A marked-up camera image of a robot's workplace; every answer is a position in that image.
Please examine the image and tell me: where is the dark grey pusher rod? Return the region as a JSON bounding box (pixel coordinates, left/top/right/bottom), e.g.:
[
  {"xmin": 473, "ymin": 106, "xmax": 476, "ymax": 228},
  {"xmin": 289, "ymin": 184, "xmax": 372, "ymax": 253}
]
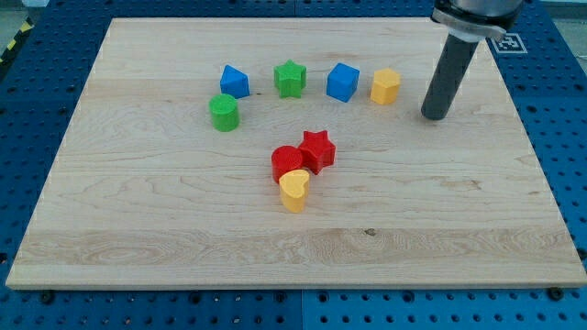
[{"xmin": 421, "ymin": 34, "xmax": 479, "ymax": 120}]

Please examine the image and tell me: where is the yellow hexagon block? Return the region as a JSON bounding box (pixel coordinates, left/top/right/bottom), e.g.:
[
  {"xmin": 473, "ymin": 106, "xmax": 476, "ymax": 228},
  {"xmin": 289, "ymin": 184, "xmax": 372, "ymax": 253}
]
[{"xmin": 370, "ymin": 68, "xmax": 401, "ymax": 105}]

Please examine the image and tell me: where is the green star block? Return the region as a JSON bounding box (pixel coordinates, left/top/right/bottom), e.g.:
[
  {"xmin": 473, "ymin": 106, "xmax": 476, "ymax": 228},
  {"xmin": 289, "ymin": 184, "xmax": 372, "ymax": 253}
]
[{"xmin": 273, "ymin": 60, "xmax": 306, "ymax": 98}]

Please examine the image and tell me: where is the red star block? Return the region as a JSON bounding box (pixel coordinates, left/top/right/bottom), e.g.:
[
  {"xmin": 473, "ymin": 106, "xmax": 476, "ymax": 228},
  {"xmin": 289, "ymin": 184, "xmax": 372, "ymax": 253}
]
[{"xmin": 298, "ymin": 130, "xmax": 336, "ymax": 175}]

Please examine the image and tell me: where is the white fiducial marker tag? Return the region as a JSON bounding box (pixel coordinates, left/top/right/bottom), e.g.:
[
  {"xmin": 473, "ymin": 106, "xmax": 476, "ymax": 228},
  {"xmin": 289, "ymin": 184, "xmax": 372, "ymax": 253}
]
[{"xmin": 491, "ymin": 33, "xmax": 527, "ymax": 54}]

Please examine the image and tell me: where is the blue cube block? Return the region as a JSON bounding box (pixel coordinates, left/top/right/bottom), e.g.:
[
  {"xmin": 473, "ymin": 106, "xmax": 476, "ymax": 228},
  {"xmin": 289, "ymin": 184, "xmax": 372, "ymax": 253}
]
[{"xmin": 327, "ymin": 62, "xmax": 360, "ymax": 103}]

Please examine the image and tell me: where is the red cylinder block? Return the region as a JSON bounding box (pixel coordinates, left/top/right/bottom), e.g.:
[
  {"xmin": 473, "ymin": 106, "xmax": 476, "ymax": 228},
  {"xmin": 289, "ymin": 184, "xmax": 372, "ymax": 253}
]
[{"xmin": 271, "ymin": 145, "xmax": 304, "ymax": 183}]

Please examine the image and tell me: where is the wooden board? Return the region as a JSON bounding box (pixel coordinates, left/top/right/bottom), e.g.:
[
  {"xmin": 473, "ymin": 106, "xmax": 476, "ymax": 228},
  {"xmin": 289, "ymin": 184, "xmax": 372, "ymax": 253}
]
[{"xmin": 6, "ymin": 18, "xmax": 586, "ymax": 290}]

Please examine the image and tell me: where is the yellow heart block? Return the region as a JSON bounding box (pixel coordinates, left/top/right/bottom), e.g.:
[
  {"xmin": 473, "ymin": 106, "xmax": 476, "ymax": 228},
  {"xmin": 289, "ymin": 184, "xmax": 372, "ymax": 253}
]
[{"xmin": 279, "ymin": 170, "xmax": 310, "ymax": 213}]

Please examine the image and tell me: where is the blue triangle block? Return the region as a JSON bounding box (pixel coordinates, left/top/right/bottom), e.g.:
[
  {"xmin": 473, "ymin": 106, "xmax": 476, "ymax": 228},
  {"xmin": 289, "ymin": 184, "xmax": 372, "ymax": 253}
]
[{"xmin": 219, "ymin": 65, "xmax": 250, "ymax": 99}]

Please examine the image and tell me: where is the green cylinder block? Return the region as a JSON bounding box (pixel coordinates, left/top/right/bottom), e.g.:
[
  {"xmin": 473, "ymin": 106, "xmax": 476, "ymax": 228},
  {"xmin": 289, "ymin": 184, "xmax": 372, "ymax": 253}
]
[{"xmin": 209, "ymin": 93, "xmax": 239, "ymax": 132}]

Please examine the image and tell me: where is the yellow black hazard tape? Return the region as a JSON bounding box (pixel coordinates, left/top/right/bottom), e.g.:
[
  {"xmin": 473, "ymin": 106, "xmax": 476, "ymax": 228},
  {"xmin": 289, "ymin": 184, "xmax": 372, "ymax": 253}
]
[{"xmin": 1, "ymin": 16, "xmax": 35, "ymax": 68}]

